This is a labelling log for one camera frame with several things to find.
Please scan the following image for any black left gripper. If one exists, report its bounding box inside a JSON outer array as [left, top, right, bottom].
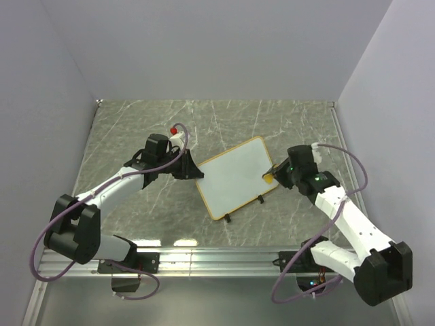
[[156, 149, 202, 180]]

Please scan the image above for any yellow handled eraser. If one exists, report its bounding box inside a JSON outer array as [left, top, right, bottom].
[[262, 172, 275, 184]]

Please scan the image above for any yellow framed whiteboard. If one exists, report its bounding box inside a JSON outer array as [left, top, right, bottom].
[[196, 136, 279, 221]]

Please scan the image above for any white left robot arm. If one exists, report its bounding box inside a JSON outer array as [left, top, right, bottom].
[[43, 131, 204, 273]]

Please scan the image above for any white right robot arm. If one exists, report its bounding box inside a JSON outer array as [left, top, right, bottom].
[[262, 143, 413, 306]]

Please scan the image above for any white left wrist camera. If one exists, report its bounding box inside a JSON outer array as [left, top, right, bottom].
[[169, 127, 190, 149]]

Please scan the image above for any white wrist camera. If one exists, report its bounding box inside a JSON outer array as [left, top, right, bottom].
[[169, 127, 190, 149], [311, 143, 322, 164]]

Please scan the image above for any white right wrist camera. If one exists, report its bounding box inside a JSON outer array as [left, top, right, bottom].
[[311, 143, 322, 164]]

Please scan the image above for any aluminium side rail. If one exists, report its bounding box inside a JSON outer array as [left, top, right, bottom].
[[327, 101, 369, 218]]

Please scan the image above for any aluminium mounting rail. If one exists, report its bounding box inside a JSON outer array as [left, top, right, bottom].
[[35, 247, 395, 278]]

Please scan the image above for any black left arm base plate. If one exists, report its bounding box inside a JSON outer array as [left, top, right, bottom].
[[97, 252, 160, 274]]

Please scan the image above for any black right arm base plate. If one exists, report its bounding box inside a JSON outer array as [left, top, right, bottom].
[[272, 251, 307, 273]]

